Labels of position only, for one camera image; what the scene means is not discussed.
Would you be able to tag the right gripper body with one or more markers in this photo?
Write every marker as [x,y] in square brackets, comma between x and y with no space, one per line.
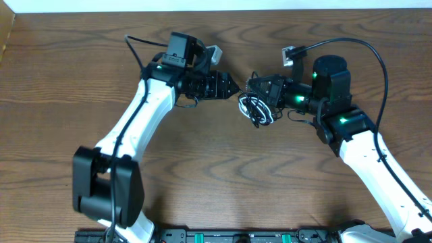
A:
[278,98]

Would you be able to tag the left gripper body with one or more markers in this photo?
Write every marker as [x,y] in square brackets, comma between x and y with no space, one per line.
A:
[213,88]

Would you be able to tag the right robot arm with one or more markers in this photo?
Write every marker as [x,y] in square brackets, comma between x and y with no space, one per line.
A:
[349,132]

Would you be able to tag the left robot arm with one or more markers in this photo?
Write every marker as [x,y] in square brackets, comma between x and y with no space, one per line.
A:
[106,179]

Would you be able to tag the wooden side panel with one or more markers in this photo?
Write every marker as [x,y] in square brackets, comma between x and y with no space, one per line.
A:
[7,20]

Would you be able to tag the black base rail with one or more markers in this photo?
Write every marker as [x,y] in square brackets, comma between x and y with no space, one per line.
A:
[299,235]

